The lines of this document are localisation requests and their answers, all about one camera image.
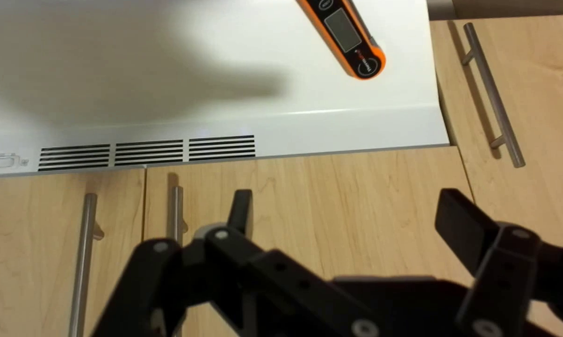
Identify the white range hood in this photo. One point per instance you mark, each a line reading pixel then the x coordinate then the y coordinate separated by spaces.
pixel 141 84

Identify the steel handle on door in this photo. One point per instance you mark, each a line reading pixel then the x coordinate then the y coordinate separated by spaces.
pixel 175 209
pixel 89 233

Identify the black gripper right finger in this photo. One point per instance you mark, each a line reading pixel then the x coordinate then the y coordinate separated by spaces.
pixel 512 269

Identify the left wooden cabinet door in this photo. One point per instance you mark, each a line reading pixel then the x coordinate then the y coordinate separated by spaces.
pixel 349 215

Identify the wooden cabinet door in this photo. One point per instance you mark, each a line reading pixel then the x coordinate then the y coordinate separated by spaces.
pixel 349 215
pixel 40 222

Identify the white cabinet door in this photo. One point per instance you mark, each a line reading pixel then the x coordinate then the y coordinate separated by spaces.
pixel 502 93

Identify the steel handle on left door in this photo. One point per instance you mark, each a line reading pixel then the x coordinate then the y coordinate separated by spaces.
pixel 175 209

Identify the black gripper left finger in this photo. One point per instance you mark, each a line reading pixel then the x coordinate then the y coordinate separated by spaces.
pixel 257 293

